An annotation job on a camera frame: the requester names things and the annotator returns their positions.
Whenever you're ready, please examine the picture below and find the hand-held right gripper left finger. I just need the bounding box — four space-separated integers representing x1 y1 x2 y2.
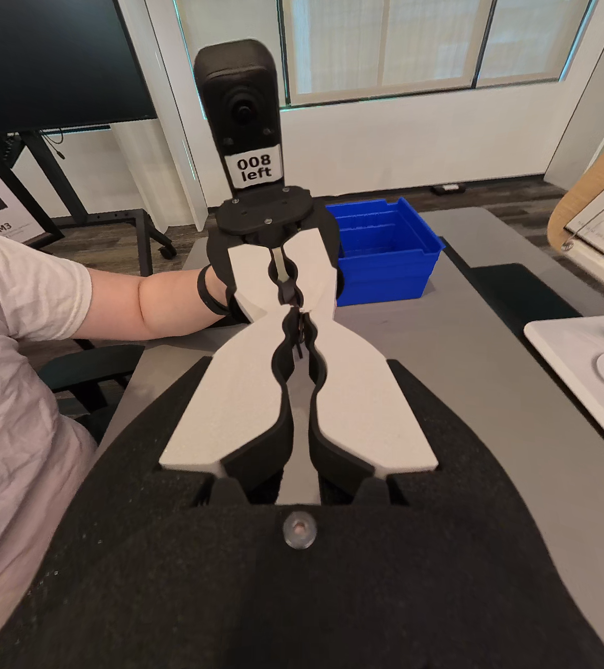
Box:
159 306 303 505

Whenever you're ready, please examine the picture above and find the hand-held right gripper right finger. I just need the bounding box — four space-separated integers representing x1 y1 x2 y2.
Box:
301 307 440 505

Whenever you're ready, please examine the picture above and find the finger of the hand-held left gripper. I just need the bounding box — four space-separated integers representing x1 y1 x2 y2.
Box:
281 230 339 322
226 243 288 325

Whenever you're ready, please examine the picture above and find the blue plastic bin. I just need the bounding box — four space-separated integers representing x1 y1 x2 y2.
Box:
325 197 446 306

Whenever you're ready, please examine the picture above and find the person's left forearm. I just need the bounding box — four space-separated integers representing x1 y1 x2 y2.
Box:
89 269 230 339

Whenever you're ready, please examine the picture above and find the black wrist watch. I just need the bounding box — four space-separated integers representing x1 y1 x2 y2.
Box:
196 264 232 317

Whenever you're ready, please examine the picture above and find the large paned window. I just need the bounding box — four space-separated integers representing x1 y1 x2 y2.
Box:
174 0 595 108

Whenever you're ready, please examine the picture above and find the black rolling screen stand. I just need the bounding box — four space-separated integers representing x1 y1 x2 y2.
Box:
7 123 177 275

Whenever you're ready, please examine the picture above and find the metal page holder clip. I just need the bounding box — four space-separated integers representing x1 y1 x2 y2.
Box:
560 188 604 252

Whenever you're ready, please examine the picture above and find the black dangling cable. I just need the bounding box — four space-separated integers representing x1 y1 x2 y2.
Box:
41 128 70 160

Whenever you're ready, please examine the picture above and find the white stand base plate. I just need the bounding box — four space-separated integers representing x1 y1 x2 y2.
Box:
524 293 604 466

